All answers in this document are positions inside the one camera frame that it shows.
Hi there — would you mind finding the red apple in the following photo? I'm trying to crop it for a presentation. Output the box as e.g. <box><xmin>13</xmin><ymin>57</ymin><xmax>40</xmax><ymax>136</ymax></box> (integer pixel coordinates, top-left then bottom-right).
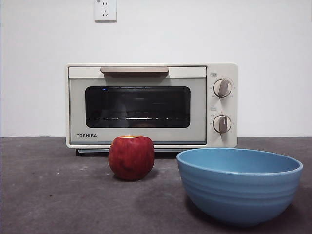
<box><xmin>108</xmin><ymin>136</ymin><xmax>155</xmax><ymax>181</ymax></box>

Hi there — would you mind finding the glass oven door with handle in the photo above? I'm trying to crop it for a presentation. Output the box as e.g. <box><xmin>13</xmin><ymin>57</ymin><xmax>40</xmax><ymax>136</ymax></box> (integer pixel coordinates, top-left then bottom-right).
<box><xmin>68</xmin><ymin>66</ymin><xmax>208</xmax><ymax>145</ymax></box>

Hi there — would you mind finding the blue ribbed bowl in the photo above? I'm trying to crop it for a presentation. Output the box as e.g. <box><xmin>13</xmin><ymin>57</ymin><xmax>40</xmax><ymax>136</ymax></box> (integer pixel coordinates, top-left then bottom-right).
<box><xmin>176</xmin><ymin>147</ymin><xmax>304</xmax><ymax>228</ymax></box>

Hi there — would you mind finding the cream Toshiba toaster oven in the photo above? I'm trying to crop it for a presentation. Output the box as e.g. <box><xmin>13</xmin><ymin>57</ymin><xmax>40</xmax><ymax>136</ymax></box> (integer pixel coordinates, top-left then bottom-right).
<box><xmin>65</xmin><ymin>62</ymin><xmax>239</xmax><ymax>157</ymax></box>

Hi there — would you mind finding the cream timer knob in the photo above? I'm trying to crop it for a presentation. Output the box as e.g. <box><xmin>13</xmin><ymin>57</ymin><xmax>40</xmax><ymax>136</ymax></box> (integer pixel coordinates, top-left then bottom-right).
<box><xmin>213</xmin><ymin>115</ymin><xmax>232</xmax><ymax>134</ymax></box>

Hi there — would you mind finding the cream temperature knob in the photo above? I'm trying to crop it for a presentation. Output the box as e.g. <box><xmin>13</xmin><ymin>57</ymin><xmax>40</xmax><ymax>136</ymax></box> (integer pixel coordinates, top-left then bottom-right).
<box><xmin>213</xmin><ymin>78</ymin><xmax>233</xmax><ymax>98</ymax></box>

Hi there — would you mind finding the metal wire oven rack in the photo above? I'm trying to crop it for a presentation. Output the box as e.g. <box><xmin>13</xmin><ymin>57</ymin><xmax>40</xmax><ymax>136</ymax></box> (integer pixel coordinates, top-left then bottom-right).
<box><xmin>85</xmin><ymin>117</ymin><xmax>191</xmax><ymax>121</ymax></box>

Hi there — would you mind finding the white wall socket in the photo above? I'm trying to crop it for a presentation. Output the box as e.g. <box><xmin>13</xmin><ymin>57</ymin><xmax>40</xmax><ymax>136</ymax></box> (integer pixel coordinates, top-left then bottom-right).
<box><xmin>94</xmin><ymin>0</ymin><xmax>117</xmax><ymax>23</ymax></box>

